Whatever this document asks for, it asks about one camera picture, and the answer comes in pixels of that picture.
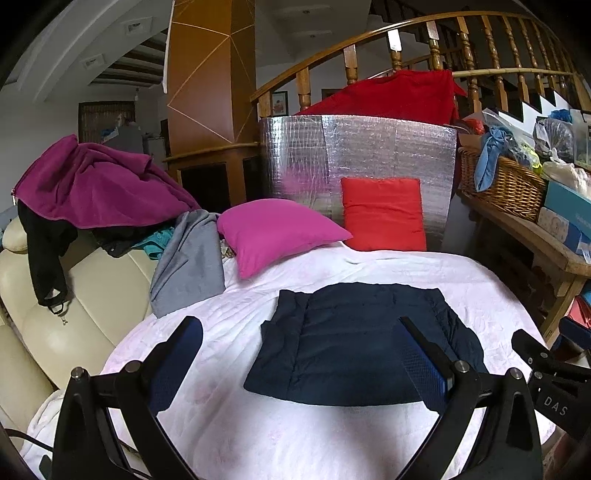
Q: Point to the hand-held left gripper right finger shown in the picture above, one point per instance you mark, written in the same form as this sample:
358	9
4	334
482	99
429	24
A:
422	369

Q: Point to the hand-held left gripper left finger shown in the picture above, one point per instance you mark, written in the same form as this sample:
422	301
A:
180	360

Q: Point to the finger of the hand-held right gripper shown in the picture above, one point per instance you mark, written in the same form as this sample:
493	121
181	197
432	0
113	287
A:
533	353
577	330

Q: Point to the navy puffer jacket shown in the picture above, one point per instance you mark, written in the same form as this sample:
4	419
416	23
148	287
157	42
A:
346	346

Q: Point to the coral cloth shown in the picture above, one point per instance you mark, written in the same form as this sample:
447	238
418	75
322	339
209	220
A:
581	311

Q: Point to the grey garment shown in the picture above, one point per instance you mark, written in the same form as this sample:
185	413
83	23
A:
189	267

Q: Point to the wooden side table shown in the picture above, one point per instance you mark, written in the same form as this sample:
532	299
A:
531	240

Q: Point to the patterned tissue box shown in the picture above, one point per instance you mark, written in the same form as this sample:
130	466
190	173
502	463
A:
558	226

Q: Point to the cream leather sofa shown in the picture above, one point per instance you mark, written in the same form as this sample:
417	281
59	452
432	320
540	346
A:
92	300

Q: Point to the teal garment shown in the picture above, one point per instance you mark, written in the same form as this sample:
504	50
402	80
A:
157	242

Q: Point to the pale pink blanket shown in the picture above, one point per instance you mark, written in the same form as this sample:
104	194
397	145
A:
277	438

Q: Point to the light blue cardboard box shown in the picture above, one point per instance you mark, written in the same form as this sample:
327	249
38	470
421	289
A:
568	196

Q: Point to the white plastic bag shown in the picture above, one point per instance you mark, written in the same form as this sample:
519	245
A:
565	175

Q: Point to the wicker basket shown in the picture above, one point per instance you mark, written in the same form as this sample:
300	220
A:
508	189

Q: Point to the magenta pillow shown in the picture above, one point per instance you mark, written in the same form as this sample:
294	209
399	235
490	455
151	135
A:
277	235

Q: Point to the red pillow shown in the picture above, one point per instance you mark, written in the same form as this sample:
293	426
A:
383	212

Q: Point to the black garment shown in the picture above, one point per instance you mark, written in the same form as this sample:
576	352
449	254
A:
46	258

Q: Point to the blue cloth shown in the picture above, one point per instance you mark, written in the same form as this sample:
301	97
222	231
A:
489	161

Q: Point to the clear plastic bag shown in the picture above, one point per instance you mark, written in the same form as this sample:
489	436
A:
554	138

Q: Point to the magenta fleece garment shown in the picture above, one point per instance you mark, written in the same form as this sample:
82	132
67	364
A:
92	184

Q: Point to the silver foil insulated box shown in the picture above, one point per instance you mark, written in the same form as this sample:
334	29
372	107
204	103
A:
369	143

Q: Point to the wooden pillar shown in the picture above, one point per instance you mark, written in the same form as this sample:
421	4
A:
203	92

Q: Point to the red cloth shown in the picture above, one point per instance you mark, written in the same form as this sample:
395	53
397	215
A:
392	97

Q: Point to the wooden stair railing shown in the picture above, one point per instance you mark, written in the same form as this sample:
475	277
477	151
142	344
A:
303	87

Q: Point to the framed wall picture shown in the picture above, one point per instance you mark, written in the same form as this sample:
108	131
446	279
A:
280	103

